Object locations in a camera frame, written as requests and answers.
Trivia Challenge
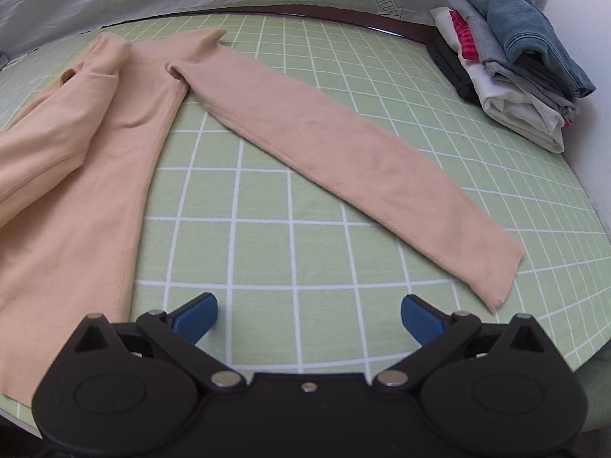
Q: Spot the folded grey garment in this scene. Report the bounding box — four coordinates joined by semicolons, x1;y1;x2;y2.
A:
449;0;580;127

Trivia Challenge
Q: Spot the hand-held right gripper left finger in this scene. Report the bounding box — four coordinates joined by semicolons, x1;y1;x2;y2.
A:
71;292;246;389

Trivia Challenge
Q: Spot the beige long-sleeved shirt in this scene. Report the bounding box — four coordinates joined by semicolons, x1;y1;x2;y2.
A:
0;27;526;404

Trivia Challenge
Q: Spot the folded blue denim garment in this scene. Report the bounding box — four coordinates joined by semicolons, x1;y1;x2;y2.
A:
464;0;597;98

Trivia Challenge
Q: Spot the dark brown bed frame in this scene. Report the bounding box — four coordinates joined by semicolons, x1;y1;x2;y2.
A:
100;4;437;44

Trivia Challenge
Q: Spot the folded white garment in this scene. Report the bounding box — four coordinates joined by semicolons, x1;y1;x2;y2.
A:
430;6;566;154

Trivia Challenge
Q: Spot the green checked bed sheet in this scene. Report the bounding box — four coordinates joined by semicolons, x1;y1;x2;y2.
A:
0;12;611;430

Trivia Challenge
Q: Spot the folded red striped garment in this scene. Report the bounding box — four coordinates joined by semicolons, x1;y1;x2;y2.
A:
451;10;480;63

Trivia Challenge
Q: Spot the folded black garment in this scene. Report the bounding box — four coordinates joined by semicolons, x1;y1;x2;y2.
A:
426;38;480;106

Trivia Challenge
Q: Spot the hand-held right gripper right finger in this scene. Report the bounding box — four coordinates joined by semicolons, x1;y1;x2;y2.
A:
372;294;545;389

